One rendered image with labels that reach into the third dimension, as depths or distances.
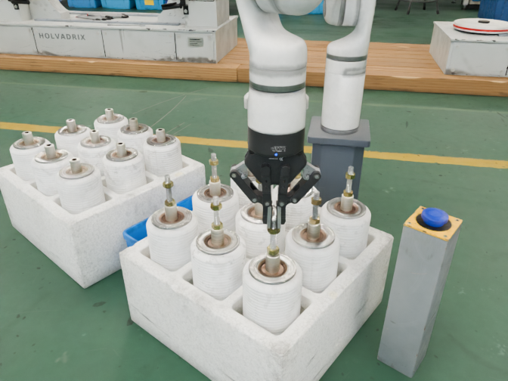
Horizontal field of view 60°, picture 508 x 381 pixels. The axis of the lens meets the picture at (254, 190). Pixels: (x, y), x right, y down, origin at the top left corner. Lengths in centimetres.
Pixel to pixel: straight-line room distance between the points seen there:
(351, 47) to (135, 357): 78
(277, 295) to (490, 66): 216
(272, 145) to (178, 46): 219
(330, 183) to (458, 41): 163
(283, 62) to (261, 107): 6
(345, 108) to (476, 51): 164
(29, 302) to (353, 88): 87
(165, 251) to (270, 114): 39
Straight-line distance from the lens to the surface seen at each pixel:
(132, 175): 110
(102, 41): 291
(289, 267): 71
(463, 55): 263
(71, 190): 104
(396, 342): 89
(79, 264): 108
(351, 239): 86
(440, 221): 74
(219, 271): 75
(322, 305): 76
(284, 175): 60
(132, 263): 87
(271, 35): 54
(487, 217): 146
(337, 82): 104
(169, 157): 115
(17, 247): 133
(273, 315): 71
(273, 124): 55
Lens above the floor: 70
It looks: 30 degrees down
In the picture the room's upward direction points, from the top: straight up
